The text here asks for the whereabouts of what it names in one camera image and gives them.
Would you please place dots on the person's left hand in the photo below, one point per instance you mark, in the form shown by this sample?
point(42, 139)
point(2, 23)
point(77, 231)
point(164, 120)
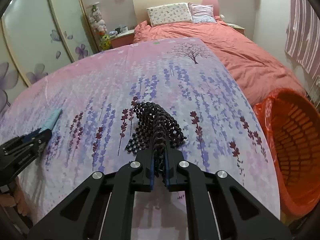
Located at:
point(17, 200)

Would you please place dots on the orange plastic laundry basket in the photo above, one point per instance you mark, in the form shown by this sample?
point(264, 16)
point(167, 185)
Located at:
point(291, 127)

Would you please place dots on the white mug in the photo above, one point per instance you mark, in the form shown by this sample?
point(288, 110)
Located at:
point(124, 29)

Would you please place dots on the pink striped pillow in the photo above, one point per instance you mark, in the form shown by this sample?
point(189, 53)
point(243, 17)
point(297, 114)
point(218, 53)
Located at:
point(202, 13)

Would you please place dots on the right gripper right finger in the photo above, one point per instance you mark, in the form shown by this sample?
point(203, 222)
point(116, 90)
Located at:
point(173, 180)

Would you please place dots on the black honeycomb mesh sleeve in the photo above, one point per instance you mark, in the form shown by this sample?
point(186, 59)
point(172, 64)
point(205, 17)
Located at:
point(156, 130)

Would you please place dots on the pink white nightstand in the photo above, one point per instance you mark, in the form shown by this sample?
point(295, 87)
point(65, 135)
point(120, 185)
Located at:
point(123, 39)

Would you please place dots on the stack of plush toys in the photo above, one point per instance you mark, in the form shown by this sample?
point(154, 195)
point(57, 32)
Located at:
point(98, 27)

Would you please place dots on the sliding door floral wardrobe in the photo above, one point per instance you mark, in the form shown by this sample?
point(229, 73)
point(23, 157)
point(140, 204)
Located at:
point(39, 37)

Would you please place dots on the white floral pillow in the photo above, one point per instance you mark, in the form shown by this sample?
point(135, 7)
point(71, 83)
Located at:
point(169, 13)

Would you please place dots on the pink lavender print sheet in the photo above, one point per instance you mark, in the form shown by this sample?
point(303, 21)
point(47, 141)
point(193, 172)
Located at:
point(82, 186)

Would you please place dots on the pink striped curtain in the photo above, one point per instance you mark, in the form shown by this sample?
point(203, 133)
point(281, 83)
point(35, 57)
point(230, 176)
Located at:
point(303, 36)

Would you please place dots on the coral pink duvet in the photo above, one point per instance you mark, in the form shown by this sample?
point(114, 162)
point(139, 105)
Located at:
point(256, 71)

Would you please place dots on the far side nightstand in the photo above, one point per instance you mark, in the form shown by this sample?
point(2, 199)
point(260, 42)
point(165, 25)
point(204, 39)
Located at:
point(237, 28)

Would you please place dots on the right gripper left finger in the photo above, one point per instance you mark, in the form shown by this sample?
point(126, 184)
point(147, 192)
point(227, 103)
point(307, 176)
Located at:
point(144, 181)

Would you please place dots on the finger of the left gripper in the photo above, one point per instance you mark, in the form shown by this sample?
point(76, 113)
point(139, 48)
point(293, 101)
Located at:
point(36, 145)
point(28, 137)

